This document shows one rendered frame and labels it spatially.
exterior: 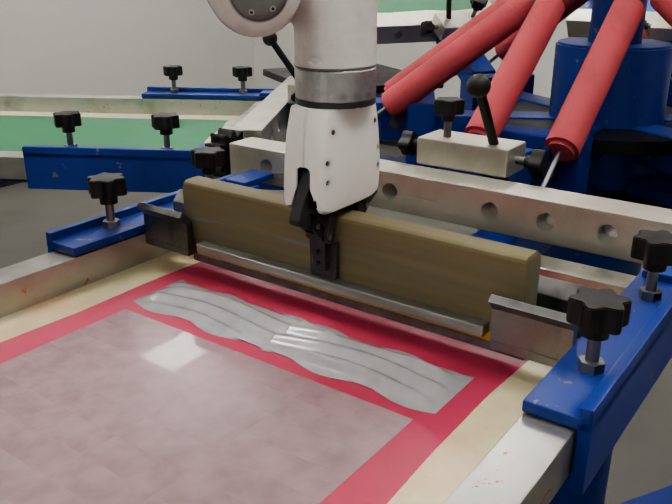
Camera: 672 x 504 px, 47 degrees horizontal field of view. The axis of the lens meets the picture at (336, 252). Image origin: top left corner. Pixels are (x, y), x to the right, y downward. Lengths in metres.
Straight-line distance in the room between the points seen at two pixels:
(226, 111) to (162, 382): 1.17
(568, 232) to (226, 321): 0.38
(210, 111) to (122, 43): 3.69
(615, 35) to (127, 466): 0.93
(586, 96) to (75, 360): 0.77
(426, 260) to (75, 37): 4.64
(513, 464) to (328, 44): 0.38
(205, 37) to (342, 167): 5.28
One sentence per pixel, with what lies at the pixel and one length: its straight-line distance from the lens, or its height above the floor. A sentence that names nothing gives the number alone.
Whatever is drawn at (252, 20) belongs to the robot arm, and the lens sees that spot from 0.62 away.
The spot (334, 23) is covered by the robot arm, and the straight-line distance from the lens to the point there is 0.68.
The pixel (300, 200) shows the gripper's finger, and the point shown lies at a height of 1.08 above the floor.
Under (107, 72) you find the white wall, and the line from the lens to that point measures 5.38.
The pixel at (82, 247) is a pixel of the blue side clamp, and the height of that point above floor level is 1.00.
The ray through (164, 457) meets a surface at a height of 0.96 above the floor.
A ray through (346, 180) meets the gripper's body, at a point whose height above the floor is 1.10.
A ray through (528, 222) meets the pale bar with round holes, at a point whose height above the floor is 1.01.
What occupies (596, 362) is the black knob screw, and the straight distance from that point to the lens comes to 0.61.
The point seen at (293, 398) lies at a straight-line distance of 0.64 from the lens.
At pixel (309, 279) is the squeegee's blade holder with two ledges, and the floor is 0.99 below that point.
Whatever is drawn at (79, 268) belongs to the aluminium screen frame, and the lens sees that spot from 0.87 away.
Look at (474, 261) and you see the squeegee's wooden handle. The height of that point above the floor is 1.05.
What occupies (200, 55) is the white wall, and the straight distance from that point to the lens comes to 5.93.
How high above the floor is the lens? 1.29
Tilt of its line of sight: 21 degrees down
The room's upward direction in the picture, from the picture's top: straight up
